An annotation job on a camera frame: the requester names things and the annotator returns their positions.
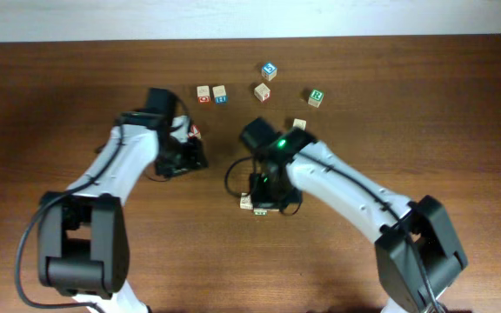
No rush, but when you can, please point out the red E block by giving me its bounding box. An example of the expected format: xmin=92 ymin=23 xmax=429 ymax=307
xmin=253 ymin=209 xmax=268 ymax=216

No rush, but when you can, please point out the dog picture wooden block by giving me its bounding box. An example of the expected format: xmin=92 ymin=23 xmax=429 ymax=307
xmin=239 ymin=193 xmax=254 ymax=210

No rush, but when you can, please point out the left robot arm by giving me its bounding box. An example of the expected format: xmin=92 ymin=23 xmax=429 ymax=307
xmin=36 ymin=88 xmax=208 ymax=312

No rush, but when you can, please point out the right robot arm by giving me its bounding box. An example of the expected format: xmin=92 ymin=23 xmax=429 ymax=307
xmin=240 ymin=117 xmax=468 ymax=312

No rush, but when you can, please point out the red V block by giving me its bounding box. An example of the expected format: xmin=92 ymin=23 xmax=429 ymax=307
xmin=188 ymin=124 xmax=202 ymax=139

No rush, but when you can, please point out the red C block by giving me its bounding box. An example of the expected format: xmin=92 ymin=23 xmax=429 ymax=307
xmin=197 ymin=85 xmax=210 ymax=103

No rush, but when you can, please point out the green A picture block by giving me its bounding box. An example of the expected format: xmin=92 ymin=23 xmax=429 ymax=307
xmin=293 ymin=118 xmax=306 ymax=130

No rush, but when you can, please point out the blue H block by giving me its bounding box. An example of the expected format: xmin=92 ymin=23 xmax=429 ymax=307
xmin=212 ymin=85 xmax=228 ymax=104

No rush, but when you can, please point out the picture block red side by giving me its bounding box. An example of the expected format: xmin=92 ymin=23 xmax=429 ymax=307
xmin=253 ymin=83 xmax=271 ymax=103

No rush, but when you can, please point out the green R block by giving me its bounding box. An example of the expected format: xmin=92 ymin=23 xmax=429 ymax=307
xmin=307 ymin=89 xmax=324 ymax=108

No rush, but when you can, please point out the blue number five block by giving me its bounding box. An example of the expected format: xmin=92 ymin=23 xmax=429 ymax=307
xmin=261 ymin=63 xmax=277 ymax=81

